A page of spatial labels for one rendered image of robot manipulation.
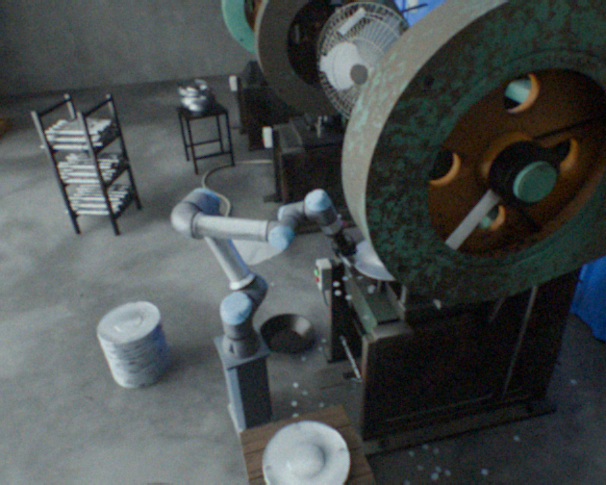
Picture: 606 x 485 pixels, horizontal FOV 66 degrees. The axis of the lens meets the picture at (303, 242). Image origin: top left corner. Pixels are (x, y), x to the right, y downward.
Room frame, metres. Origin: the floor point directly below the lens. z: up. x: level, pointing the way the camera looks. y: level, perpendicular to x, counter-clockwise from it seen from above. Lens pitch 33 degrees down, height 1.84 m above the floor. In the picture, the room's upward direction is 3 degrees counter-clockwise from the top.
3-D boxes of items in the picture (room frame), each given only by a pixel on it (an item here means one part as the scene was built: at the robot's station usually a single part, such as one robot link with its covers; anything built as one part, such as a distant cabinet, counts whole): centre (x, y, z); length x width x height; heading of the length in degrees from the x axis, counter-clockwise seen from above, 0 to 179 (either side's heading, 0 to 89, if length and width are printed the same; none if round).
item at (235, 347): (1.36, 0.27, 0.50); 0.15 x 0.15 x 0.10
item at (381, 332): (1.26, -0.65, 0.45); 0.92 x 0.12 x 0.90; 102
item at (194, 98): (4.31, 0.89, 0.40); 0.45 x 0.40 x 0.79; 24
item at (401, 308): (1.50, -0.46, 0.68); 0.45 x 0.30 x 0.06; 12
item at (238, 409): (1.36, 0.27, 0.23); 0.19 x 0.19 x 0.45; 22
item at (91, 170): (3.23, 1.54, 0.47); 0.46 x 0.43 x 0.95; 82
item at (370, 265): (1.47, -0.33, 0.78); 0.29 x 0.29 x 0.01
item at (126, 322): (1.69, 0.86, 0.31); 0.29 x 0.29 x 0.01
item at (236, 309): (1.37, 0.27, 0.62); 0.13 x 0.12 x 0.14; 161
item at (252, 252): (2.70, 0.36, 0.10); 0.51 x 0.47 x 0.20; 87
